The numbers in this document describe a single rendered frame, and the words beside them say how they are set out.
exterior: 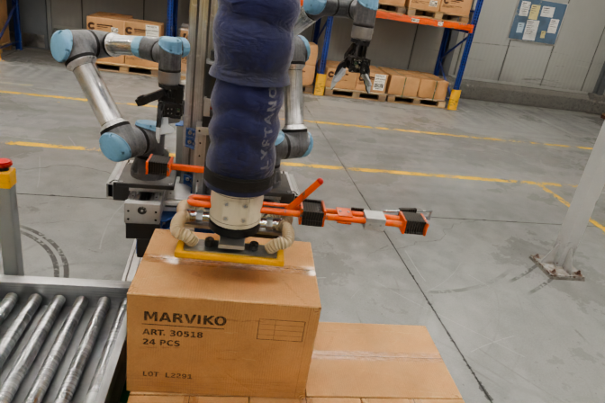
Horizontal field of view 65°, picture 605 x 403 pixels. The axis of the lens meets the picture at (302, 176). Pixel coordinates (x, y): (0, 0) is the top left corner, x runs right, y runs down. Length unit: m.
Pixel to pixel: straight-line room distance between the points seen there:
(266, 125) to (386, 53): 9.20
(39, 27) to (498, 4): 9.16
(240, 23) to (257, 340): 0.98
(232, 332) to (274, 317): 0.14
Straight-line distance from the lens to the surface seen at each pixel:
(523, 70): 12.05
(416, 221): 1.62
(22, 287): 2.28
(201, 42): 2.07
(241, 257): 1.49
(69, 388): 1.86
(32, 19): 10.37
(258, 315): 1.56
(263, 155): 1.41
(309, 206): 1.58
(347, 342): 2.07
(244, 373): 1.72
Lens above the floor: 1.88
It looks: 22 degrees down
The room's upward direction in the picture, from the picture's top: 9 degrees clockwise
